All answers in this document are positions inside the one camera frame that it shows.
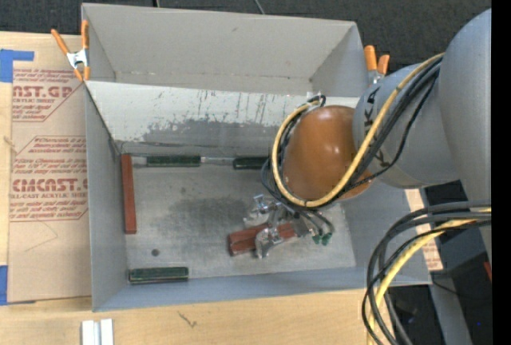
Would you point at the red-brown flat block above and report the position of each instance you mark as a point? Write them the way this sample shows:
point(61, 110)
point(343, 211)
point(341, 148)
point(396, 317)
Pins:
point(128, 195)
point(241, 241)

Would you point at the dark green flat block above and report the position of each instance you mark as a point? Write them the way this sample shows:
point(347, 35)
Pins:
point(173, 161)
point(247, 163)
point(158, 274)

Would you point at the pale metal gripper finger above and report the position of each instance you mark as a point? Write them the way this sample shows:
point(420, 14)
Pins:
point(261, 211)
point(266, 239)

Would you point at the brown cardboard board red print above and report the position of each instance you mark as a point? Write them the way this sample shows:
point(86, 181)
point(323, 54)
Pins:
point(48, 247)

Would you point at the grey metal bin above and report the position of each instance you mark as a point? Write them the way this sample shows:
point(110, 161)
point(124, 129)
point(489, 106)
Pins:
point(207, 56)

